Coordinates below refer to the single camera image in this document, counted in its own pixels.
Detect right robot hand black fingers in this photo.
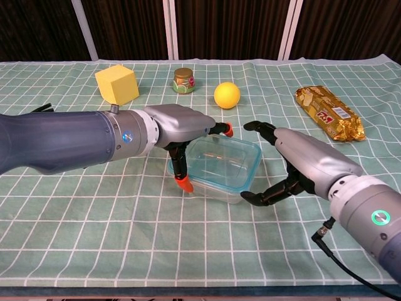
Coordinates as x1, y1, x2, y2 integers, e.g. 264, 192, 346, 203
240, 120, 363, 208

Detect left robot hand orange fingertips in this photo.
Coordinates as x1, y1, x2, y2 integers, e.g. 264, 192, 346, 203
145, 103, 234, 194

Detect clear plastic container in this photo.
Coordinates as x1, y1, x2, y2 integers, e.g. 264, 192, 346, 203
167, 136, 263, 204

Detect small green-label jar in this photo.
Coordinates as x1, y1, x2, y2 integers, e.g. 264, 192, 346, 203
172, 68, 196, 94

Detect gold foil snack package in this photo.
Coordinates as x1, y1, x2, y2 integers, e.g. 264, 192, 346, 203
295, 85, 367, 144

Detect yellow ball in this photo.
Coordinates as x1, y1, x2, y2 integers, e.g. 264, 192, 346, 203
214, 82, 241, 110

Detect yellow foam cube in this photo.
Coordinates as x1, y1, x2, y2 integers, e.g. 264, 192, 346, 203
95, 65, 140, 106

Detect green checked tablecloth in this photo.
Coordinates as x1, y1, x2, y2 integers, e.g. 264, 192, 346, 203
0, 55, 401, 288

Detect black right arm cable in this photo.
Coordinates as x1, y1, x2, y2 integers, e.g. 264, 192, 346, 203
311, 218, 401, 300

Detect white partition frame post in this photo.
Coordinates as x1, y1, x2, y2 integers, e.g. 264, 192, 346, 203
278, 0, 298, 60
71, 0, 98, 61
162, 0, 180, 60

